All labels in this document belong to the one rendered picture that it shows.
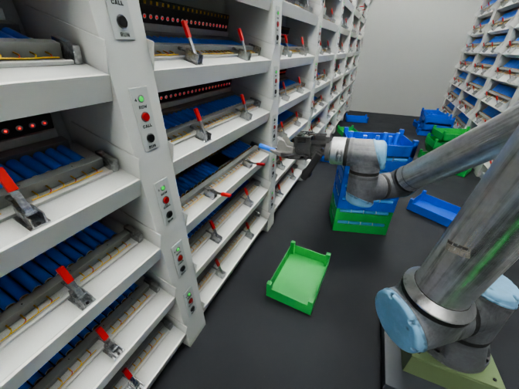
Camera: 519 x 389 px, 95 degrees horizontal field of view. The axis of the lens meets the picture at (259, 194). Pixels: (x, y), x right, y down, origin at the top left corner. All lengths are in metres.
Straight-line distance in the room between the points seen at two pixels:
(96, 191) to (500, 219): 0.70
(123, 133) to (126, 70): 0.11
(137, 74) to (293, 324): 0.95
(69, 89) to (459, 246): 0.72
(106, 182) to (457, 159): 0.80
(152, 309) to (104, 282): 0.21
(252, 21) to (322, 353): 1.25
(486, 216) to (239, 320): 0.85
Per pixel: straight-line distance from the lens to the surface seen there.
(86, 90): 0.49
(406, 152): 1.33
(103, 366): 0.76
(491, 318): 0.86
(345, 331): 1.10
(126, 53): 0.53
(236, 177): 0.93
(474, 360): 0.98
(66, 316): 0.61
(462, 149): 0.75
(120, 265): 0.65
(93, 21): 0.51
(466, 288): 0.65
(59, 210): 0.51
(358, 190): 0.83
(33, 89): 0.46
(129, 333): 0.78
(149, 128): 0.56
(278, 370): 0.99
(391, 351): 1.04
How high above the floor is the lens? 0.92
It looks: 31 degrees down
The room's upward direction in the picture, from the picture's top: straight up
